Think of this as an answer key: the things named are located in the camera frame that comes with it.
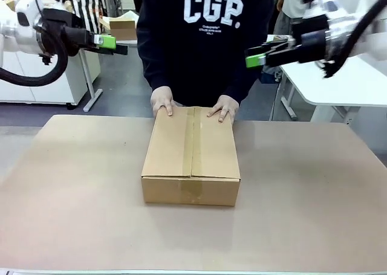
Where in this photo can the white open flat box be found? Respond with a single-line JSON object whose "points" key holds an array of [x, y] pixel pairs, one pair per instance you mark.
{"points": [[128, 15]]}

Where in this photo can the white cabinet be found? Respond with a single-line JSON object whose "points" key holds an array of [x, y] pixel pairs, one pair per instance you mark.
{"points": [[36, 90]]}

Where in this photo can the person in black sweatshirt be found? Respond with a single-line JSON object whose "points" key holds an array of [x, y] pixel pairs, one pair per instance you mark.
{"points": [[205, 60]]}

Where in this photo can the brown cardboard shipping box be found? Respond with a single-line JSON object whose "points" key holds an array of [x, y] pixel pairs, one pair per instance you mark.
{"points": [[169, 154]]}

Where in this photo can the brown packing tape strip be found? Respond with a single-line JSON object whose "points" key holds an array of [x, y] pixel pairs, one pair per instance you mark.
{"points": [[192, 136]]}

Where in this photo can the white curved-edge table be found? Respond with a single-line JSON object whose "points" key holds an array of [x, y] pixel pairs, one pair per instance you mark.
{"points": [[332, 87]]}

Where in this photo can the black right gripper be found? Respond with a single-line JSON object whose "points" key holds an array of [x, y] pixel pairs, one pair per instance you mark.
{"points": [[313, 46]]}

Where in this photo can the person's left forearm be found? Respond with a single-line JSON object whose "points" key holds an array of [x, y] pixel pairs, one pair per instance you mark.
{"points": [[246, 78]]}

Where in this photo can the small brown cardboard box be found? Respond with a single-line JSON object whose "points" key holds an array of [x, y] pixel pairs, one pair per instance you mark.
{"points": [[122, 30]]}

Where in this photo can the person's left hand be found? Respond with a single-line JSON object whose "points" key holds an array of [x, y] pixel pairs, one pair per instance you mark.
{"points": [[228, 105]]}

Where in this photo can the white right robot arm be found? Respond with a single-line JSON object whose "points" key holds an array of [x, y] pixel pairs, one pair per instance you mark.
{"points": [[320, 0]]}

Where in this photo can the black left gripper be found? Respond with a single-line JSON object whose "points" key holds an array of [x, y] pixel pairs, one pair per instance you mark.
{"points": [[78, 39]]}

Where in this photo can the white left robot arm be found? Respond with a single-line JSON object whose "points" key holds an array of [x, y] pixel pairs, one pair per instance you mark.
{"points": [[24, 9]]}

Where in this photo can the bystander in white shirt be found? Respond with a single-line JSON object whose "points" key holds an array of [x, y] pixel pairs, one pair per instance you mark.
{"points": [[290, 3]]}

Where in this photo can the black white striped bag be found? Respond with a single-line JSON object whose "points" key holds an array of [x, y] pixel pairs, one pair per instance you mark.
{"points": [[90, 12]]}

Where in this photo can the person's right forearm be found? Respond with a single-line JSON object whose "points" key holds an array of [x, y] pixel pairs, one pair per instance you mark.
{"points": [[155, 72]]}

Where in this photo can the person's right hand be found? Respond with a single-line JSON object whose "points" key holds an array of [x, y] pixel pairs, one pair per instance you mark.
{"points": [[161, 98]]}

